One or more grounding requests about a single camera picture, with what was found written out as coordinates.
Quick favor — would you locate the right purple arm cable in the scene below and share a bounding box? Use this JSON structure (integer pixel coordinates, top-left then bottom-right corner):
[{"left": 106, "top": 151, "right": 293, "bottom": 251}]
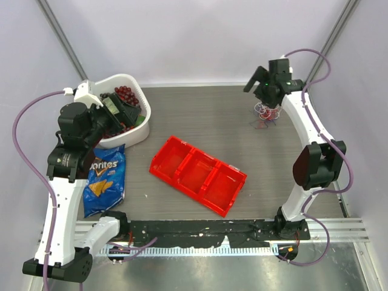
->
[{"left": 277, "top": 48, "right": 355, "bottom": 267}]

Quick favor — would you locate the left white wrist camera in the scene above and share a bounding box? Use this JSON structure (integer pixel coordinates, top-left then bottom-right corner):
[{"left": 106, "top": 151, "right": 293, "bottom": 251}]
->
[{"left": 63, "top": 80, "right": 104, "bottom": 109}]

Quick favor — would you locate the white plastic basket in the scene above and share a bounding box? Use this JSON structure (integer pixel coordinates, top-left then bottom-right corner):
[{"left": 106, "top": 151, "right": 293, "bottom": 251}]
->
[{"left": 73, "top": 73, "right": 151, "bottom": 149}]

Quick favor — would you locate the blue Doritos chip bag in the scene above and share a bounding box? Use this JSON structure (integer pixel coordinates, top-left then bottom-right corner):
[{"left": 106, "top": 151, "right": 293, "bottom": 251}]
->
[{"left": 82, "top": 145, "right": 126, "bottom": 218}]

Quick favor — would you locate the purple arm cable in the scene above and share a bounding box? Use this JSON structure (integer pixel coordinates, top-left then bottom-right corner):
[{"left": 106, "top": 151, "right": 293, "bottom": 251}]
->
[
  {"left": 277, "top": 48, "right": 355, "bottom": 267},
  {"left": 13, "top": 90, "right": 84, "bottom": 291}
]

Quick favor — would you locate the red three-compartment tray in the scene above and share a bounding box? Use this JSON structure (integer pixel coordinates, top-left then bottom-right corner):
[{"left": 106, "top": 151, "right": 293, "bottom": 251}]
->
[{"left": 149, "top": 136, "right": 247, "bottom": 218}]

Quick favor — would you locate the green lime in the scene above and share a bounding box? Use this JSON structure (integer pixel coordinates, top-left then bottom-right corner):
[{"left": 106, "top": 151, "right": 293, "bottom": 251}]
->
[{"left": 135, "top": 115, "right": 146, "bottom": 127}]

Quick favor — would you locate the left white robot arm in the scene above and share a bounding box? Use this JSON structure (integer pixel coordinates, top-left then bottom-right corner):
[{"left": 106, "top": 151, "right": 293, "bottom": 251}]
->
[{"left": 22, "top": 93, "right": 139, "bottom": 284}]

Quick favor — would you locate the red grape bunch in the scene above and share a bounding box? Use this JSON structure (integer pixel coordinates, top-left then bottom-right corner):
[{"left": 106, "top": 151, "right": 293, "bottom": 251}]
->
[{"left": 115, "top": 85, "right": 140, "bottom": 107}]

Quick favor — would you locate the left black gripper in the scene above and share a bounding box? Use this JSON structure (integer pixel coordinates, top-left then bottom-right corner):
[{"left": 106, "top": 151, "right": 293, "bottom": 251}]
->
[{"left": 84, "top": 93, "right": 140, "bottom": 148}]

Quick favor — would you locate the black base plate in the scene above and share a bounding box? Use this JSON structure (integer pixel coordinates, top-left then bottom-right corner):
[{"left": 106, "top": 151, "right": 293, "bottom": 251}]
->
[{"left": 109, "top": 219, "right": 310, "bottom": 249}]

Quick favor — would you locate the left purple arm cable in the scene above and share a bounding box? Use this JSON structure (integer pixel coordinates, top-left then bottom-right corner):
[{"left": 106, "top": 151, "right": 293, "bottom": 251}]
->
[{"left": 13, "top": 90, "right": 84, "bottom": 291}]

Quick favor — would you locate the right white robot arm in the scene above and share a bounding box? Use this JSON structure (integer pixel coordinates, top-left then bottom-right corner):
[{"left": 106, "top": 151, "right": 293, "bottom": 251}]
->
[{"left": 243, "top": 58, "right": 346, "bottom": 239}]

